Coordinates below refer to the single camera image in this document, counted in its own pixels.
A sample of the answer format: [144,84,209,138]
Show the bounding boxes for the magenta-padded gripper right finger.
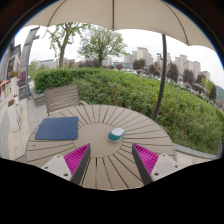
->
[131,143,184,186]

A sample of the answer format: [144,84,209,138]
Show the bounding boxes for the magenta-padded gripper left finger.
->
[40,142,92,186]

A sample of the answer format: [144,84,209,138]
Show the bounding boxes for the white and teal computer mouse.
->
[107,127,126,143]

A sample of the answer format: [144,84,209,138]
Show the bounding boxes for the blue mouse pad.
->
[34,116,80,141]

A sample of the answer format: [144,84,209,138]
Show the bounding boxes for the grey slatted wooden chair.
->
[43,84,88,117]

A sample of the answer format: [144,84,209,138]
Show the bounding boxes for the green hedge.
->
[33,67,224,155]

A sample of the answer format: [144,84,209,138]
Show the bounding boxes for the white flower planter box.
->
[6,96,23,133]

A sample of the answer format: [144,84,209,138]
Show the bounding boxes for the distant apartment buildings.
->
[123,46,212,81]

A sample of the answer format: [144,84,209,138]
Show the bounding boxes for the thin-trunked sparse tree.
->
[44,22,91,69]

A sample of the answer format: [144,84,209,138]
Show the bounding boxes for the tall dark sign pillar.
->
[18,26,40,100]

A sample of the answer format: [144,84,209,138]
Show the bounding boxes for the dark storefront building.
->
[0,39,22,101]

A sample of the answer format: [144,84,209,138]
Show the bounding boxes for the round-crowned green tree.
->
[77,25,128,69]

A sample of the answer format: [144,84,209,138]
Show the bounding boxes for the beige patio umbrella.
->
[24,0,216,122]

